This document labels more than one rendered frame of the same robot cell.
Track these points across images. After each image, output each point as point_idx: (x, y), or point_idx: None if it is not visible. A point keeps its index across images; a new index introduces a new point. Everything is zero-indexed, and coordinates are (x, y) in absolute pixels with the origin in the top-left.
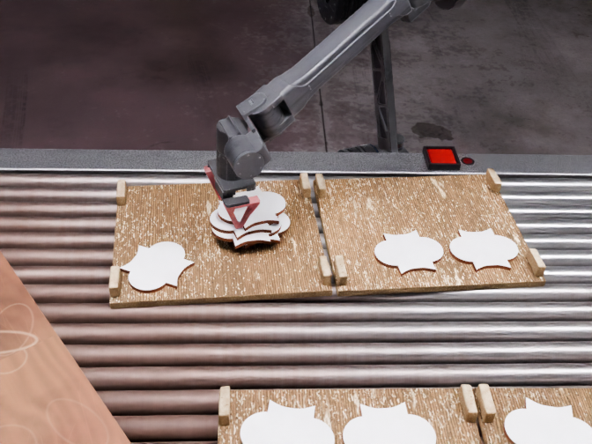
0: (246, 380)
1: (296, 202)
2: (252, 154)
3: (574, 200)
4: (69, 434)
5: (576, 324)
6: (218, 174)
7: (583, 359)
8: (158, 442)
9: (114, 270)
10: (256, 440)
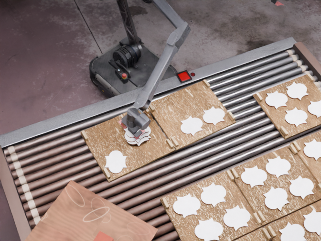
0: (164, 191)
1: None
2: (146, 123)
3: (233, 81)
4: (138, 232)
5: (249, 134)
6: (128, 126)
7: (253, 146)
8: (150, 221)
9: (105, 170)
10: (179, 210)
